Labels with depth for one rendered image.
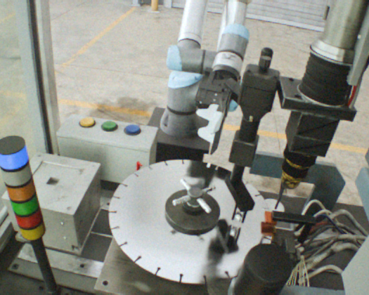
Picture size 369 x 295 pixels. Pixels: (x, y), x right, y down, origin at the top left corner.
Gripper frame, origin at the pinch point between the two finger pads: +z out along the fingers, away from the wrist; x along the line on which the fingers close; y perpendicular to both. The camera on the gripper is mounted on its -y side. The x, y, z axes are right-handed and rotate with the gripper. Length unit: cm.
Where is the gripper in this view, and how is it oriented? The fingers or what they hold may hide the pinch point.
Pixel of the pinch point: (214, 145)
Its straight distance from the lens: 78.7
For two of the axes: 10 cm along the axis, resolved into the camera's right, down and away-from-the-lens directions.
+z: -2.8, 9.0, -3.4
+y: -9.6, -2.3, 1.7
